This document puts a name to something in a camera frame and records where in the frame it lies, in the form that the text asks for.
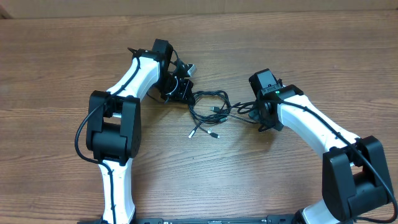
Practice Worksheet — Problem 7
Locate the black cable bundle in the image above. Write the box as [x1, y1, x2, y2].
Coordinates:
[186, 90, 259, 139]

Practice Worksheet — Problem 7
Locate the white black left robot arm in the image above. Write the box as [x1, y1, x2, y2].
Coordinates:
[75, 39, 195, 223]

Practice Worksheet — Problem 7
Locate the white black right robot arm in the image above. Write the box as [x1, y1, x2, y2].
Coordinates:
[249, 69, 397, 223]

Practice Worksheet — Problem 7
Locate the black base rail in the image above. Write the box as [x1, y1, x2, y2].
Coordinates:
[129, 214, 305, 224]

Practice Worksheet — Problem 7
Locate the cardboard back wall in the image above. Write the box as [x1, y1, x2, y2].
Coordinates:
[1, 0, 397, 19]

